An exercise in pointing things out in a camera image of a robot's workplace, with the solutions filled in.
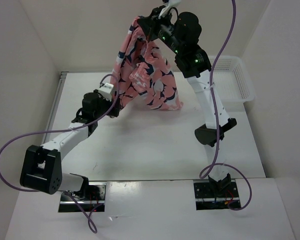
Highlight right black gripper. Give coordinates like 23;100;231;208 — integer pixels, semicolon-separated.
136;4;182;55

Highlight pink shark print shorts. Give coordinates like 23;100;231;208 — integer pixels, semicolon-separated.
110;16;183;111

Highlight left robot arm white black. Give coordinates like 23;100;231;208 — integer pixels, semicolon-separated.
19;90;120;200

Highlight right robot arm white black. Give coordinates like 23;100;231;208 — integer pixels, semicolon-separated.
137;6;237;198

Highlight white plastic basket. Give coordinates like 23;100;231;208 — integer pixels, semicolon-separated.
213;55;256;112

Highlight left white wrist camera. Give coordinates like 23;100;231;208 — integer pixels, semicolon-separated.
98;82;115;102

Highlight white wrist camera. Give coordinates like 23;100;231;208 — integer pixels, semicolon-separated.
98;82;115;102
158;0;182;19

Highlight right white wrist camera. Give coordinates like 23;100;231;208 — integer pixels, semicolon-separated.
158;0;182;19

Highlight aluminium table edge rail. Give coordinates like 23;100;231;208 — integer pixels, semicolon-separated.
33;71;69;146

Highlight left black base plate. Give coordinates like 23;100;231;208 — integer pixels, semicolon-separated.
67;181;107;204

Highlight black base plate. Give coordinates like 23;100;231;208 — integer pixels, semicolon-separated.
193;180;240;202
67;181;107;204

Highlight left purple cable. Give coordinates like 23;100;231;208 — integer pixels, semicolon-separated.
0;74;121;234

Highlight purple cable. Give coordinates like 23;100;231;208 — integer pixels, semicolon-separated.
199;0;252;211
0;74;121;234

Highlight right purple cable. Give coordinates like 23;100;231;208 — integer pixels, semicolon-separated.
199;0;252;211

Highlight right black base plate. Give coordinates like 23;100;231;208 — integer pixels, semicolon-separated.
193;180;240;202

